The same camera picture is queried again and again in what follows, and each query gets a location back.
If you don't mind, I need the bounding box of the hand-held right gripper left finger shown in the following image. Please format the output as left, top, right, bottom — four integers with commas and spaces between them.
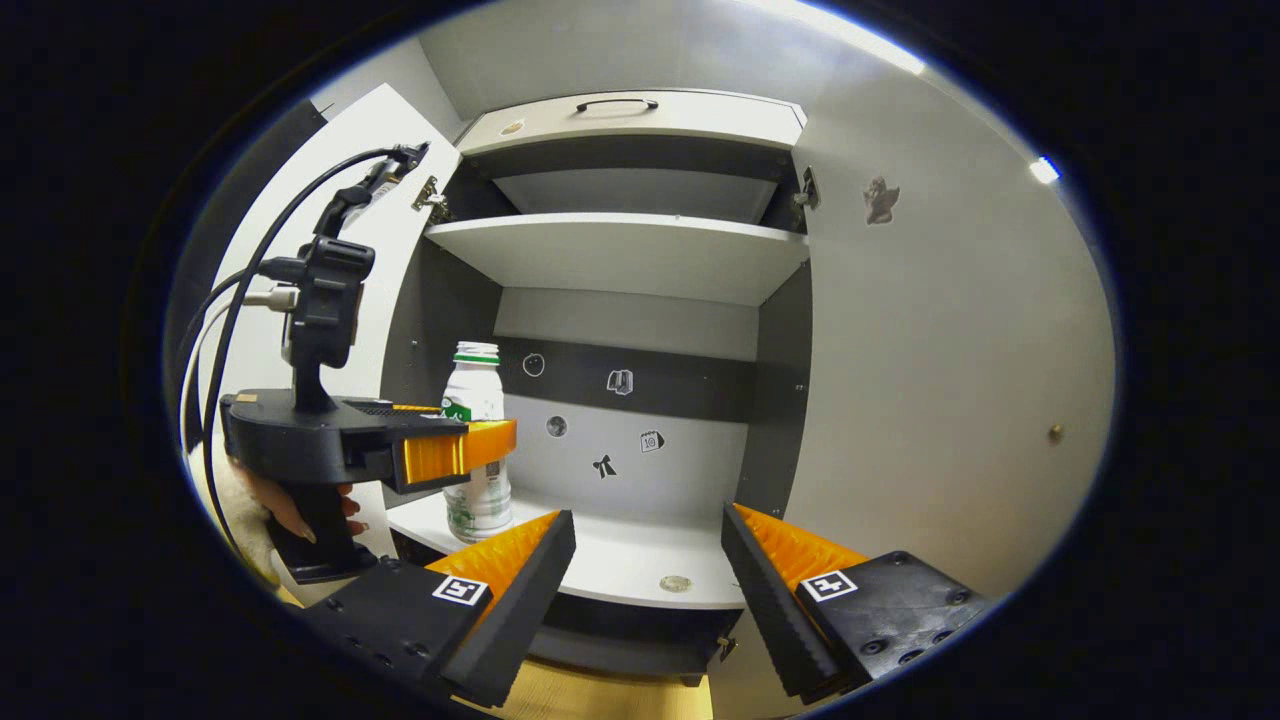
300, 510, 578, 709

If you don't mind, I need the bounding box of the black cable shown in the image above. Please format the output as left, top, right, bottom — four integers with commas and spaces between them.
195, 143, 431, 541

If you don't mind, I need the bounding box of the white and grey cabinet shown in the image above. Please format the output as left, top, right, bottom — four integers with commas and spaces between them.
380, 88, 816, 686

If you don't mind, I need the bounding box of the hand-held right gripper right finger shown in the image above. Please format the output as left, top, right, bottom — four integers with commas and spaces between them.
722, 502, 991, 701

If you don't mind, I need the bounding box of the white cabinet door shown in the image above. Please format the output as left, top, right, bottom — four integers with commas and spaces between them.
185, 83, 466, 601
715, 75, 1119, 719

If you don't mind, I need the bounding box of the white bottle with green label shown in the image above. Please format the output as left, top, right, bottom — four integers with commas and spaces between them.
441, 342, 515, 544

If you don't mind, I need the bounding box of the white cabinet drawer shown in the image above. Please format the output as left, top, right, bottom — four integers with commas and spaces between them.
457, 88, 807, 156

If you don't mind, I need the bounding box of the white cable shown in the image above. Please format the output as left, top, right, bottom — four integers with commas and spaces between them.
185, 288, 299, 441

